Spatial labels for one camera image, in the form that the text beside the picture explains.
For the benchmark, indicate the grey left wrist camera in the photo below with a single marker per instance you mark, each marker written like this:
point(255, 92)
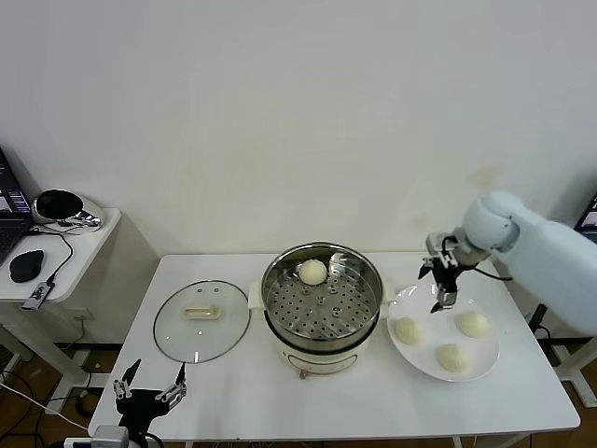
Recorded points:
point(109, 438)

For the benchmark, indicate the round white plate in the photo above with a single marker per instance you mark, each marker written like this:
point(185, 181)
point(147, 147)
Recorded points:
point(420, 361)

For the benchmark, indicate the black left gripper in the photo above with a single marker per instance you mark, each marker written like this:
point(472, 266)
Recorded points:
point(140, 403)

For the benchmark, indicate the cream electric cooking pot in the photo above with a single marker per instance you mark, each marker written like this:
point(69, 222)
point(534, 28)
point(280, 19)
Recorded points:
point(322, 361)

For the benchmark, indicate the silver usb hub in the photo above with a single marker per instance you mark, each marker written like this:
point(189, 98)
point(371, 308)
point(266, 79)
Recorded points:
point(38, 295)

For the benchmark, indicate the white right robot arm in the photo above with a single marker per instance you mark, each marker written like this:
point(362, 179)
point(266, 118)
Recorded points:
point(550, 261)

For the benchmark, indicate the white power strip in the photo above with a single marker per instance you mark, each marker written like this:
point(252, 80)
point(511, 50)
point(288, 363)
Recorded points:
point(80, 358)

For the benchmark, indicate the black computer mouse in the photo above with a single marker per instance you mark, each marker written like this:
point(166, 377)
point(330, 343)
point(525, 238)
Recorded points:
point(27, 266)

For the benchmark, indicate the white wall socket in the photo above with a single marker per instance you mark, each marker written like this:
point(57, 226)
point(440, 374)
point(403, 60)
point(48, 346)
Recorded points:
point(84, 318)

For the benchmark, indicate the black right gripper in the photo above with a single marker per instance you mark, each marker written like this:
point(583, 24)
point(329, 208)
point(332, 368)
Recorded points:
point(448, 276)

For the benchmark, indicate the perforated steel steamer basket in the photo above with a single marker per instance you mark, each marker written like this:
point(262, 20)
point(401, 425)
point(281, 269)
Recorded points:
point(321, 301)

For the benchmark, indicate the round brown floor object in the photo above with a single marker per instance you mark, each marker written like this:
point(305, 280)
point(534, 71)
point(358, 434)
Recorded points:
point(87, 405)

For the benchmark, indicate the black open laptop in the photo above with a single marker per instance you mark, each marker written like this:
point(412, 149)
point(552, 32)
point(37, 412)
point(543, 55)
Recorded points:
point(590, 214)
point(9, 224)

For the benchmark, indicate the round glass pot lid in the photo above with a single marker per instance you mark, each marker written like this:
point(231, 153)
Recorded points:
point(210, 336)

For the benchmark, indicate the white steamed baozi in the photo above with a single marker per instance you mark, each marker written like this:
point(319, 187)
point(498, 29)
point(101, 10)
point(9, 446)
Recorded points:
point(312, 272)
point(409, 331)
point(472, 325)
point(452, 358)

